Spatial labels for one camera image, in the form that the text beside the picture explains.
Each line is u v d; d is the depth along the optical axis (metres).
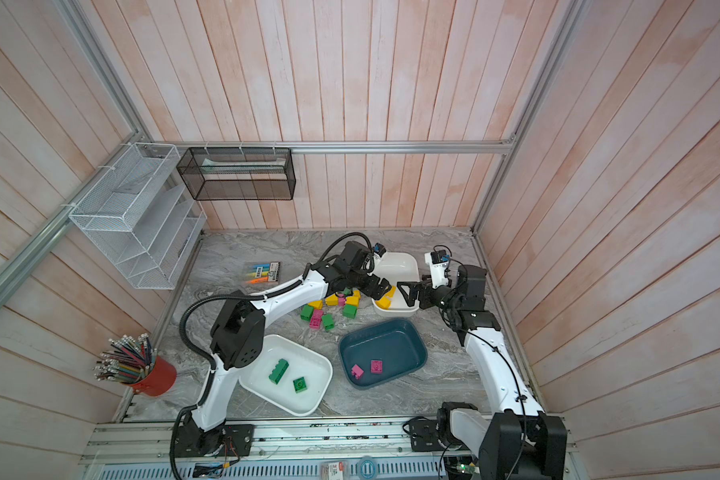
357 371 0.82
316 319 0.93
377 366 0.84
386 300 0.95
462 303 0.62
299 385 0.80
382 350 0.90
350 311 0.98
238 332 0.54
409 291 0.72
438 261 0.70
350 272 0.73
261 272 1.05
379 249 0.82
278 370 0.83
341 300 0.98
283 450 0.73
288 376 0.84
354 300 0.96
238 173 1.04
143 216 0.73
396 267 1.04
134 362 0.76
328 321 0.93
